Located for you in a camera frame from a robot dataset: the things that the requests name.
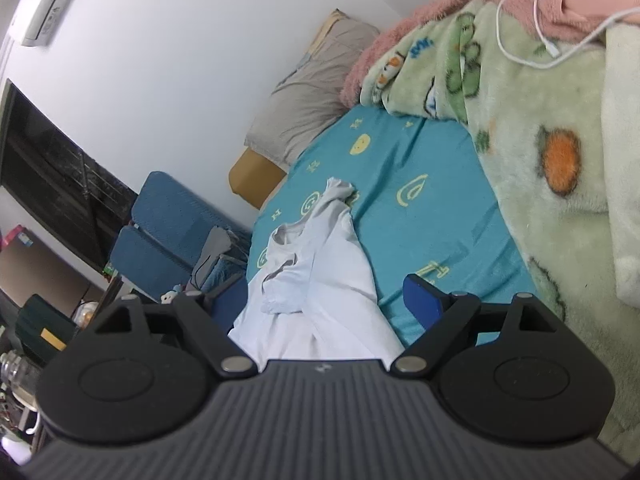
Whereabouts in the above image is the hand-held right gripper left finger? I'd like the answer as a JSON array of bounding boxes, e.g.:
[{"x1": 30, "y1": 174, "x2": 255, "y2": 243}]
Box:
[{"x1": 75, "y1": 275, "x2": 259, "y2": 380}]

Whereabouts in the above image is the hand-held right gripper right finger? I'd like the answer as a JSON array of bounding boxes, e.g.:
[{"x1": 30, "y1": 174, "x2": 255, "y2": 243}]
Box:
[{"x1": 387, "y1": 274, "x2": 571, "y2": 381}]

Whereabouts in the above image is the white t-shirt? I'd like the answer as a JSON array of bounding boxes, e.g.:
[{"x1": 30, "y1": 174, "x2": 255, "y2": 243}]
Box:
[{"x1": 227, "y1": 177, "x2": 407, "y2": 361}]

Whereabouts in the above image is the grey cloth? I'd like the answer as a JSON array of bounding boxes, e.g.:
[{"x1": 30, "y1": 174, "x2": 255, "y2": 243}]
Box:
[{"x1": 192, "y1": 227, "x2": 251, "y2": 286}]

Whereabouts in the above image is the blue covered chair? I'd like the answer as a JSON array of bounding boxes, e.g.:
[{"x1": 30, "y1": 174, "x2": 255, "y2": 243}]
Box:
[
  {"x1": 109, "y1": 225, "x2": 201, "y2": 306},
  {"x1": 131, "y1": 171, "x2": 253, "y2": 281}
]

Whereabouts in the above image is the yellow bed headboard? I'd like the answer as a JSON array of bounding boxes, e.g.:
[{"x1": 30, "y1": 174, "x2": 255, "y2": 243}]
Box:
[{"x1": 228, "y1": 147, "x2": 288, "y2": 211}]

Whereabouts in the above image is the teal printed bed sheet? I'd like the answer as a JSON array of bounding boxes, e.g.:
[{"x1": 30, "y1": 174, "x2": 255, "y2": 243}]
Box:
[{"x1": 245, "y1": 105, "x2": 541, "y2": 348}]

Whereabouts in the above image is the yellow tag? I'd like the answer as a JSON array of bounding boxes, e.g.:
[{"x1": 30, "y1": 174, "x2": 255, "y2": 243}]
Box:
[{"x1": 39, "y1": 327, "x2": 68, "y2": 353}]

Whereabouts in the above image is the dark green chair back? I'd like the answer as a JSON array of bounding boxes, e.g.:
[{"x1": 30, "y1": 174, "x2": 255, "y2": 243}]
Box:
[{"x1": 15, "y1": 294, "x2": 81, "y2": 361}]

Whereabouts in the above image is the cardboard box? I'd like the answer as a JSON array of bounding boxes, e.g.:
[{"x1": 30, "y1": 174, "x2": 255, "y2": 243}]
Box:
[{"x1": 0, "y1": 240, "x2": 93, "y2": 306}]

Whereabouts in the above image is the grey pillow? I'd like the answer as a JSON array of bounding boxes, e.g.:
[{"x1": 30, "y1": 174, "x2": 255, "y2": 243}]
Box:
[{"x1": 243, "y1": 17, "x2": 381, "y2": 170}]

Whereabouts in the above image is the glass bottle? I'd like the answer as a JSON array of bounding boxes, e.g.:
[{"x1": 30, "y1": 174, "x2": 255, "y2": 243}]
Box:
[{"x1": 0, "y1": 352, "x2": 43, "y2": 401}]

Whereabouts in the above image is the pink container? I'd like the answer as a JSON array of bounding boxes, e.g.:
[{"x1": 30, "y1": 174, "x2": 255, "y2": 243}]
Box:
[{"x1": 0, "y1": 225, "x2": 33, "y2": 253}]

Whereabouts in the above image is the dark window grille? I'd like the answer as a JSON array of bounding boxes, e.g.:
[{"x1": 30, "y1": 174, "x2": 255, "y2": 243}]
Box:
[{"x1": 0, "y1": 80, "x2": 140, "y2": 273}]

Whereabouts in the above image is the green printed fleece blanket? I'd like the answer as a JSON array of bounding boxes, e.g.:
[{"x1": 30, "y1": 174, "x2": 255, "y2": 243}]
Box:
[{"x1": 360, "y1": 0, "x2": 640, "y2": 466}]

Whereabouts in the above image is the tan pillow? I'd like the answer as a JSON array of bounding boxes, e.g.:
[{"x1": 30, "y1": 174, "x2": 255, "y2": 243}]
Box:
[{"x1": 300, "y1": 8, "x2": 358, "y2": 68}]

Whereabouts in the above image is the white air conditioner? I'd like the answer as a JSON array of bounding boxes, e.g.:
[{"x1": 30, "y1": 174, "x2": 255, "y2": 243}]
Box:
[{"x1": 7, "y1": 0, "x2": 98, "y2": 48}]

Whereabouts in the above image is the white charging cable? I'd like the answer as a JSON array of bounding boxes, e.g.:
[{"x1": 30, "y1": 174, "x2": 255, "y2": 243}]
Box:
[{"x1": 495, "y1": 0, "x2": 640, "y2": 68}]

